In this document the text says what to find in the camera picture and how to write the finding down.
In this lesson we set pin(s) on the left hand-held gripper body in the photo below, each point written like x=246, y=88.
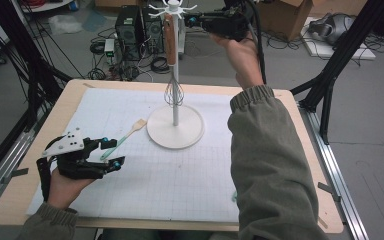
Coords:
x=76, y=166

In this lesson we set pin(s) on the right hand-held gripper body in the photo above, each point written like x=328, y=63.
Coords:
x=230, y=25

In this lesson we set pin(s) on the white utensil rack stand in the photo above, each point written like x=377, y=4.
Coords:
x=176, y=133

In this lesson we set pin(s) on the person's left hand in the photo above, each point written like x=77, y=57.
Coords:
x=65, y=191

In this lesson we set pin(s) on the person's right hand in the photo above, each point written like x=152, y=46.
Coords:
x=245, y=60

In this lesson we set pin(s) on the white metal stand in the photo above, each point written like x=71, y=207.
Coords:
x=237, y=53

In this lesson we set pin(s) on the black computer tower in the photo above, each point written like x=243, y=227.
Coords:
x=128, y=33
x=153, y=33

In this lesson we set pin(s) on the open cardboard box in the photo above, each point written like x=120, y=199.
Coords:
x=280, y=20

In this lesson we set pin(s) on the wooden table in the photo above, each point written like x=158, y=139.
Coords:
x=30, y=186

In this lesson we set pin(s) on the white grid mat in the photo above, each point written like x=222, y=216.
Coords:
x=180, y=186

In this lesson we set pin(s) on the small white box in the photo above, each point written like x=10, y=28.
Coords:
x=109, y=46

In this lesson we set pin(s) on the white floor board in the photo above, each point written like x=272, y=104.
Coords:
x=320, y=50

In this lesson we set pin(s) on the blue cloth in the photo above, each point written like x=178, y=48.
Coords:
x=95, y=20

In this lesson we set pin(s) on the grey and black device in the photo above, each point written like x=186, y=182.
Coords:
x=333, y=28

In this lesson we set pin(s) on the clear plastic bag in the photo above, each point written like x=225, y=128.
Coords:
x=65, y=24

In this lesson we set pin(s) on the round white table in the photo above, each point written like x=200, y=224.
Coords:
x=46, y=6

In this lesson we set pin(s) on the grey metal bracket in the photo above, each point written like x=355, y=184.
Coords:
x=328, y=190
x=18, y=172

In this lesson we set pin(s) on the aluminium rail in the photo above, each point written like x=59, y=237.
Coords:
x=333, y=173
x=10, y=156

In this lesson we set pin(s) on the black metal frame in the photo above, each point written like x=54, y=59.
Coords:
x=30, y=66
x=340, y=56

